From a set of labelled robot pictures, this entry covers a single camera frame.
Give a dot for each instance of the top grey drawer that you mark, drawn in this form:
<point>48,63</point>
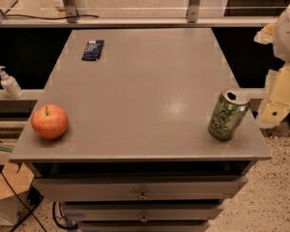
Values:
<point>139,189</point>

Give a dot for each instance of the red apple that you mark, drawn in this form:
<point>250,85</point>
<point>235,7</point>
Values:
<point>50,121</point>

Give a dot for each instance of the grey drawer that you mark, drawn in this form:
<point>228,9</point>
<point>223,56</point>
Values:
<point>142,211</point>
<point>149,226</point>
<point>139,189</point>

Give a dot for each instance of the dark blue snack packet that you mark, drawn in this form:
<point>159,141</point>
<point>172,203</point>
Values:
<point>93,50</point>

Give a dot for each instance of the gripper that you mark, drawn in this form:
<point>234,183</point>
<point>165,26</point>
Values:
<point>289,36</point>

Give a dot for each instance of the middle grey drawer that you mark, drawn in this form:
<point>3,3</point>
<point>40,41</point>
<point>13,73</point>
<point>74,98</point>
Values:
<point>142,211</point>

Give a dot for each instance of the bottom grey drawer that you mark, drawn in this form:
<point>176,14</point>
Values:
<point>149,226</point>

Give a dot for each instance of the green soda can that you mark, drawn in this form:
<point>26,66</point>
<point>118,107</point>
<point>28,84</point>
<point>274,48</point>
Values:
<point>231,108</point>

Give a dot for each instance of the left metal bracket post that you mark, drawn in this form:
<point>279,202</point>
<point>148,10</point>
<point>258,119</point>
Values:
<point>70,10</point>

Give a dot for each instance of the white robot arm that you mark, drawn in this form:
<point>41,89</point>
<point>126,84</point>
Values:
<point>281,42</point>

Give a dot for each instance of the white pump soap bottle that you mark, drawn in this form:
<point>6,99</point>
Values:
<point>10,85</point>

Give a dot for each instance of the cardboard box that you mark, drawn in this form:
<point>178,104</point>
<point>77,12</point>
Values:
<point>14,189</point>

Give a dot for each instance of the right metal bracket post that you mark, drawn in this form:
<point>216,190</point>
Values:
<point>193,10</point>

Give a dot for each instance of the metal bracket post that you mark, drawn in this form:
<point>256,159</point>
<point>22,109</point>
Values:
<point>193,10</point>
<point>70,10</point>

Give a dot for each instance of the grey drawer cabinet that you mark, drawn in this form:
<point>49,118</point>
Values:
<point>141,111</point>

